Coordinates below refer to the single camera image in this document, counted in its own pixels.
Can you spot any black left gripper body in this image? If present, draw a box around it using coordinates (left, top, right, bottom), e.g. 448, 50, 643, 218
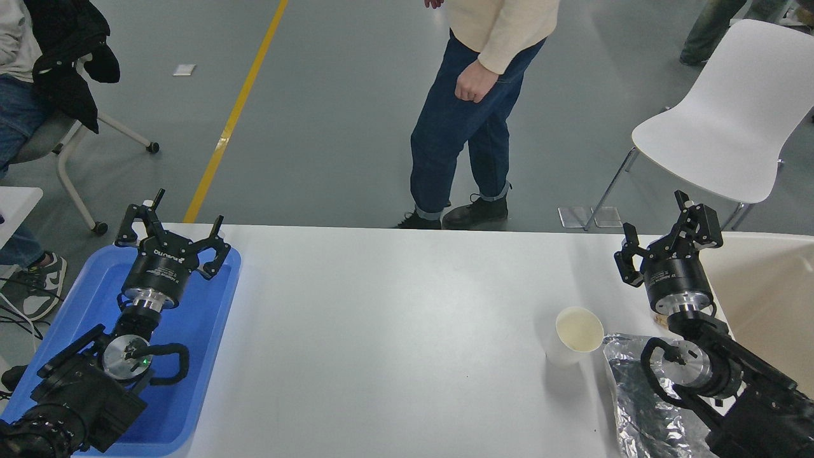
121, 236, 200, 307

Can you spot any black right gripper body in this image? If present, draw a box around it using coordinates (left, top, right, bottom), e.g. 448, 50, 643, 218
642, 238, 715, 315

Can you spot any white paper cup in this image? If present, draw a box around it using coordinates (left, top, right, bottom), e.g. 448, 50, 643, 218
545, 307, 605, 368

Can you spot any person's hand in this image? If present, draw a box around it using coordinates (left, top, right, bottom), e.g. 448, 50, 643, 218
455, 59, 500, 104

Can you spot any blue plastic tray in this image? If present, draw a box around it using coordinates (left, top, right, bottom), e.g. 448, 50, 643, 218
0, 244, 242, 457

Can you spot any large pale bin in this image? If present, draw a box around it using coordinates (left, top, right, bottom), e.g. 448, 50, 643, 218
700, 231, 814, 400

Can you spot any white plastic chair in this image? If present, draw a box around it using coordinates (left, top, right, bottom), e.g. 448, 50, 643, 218
584, 19, 814, 231

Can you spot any crumpled silver foil tray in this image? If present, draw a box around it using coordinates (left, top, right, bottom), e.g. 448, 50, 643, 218
603, 333, 721, 458

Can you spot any small white table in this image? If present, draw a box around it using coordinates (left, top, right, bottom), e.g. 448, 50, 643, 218
0, 186, 44, 249

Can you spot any grey wheeled office chair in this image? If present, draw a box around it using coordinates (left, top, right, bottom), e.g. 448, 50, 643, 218
13, 111, 160, 236

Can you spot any black jacket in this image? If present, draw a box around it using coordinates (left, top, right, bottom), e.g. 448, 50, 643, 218
24, 0, 121, 134

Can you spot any black floor cable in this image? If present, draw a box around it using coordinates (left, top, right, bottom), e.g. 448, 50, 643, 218
0, 274, 64, 326

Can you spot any white floor cable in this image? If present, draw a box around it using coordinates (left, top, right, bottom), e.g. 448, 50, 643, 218
0, 291, 41, 354

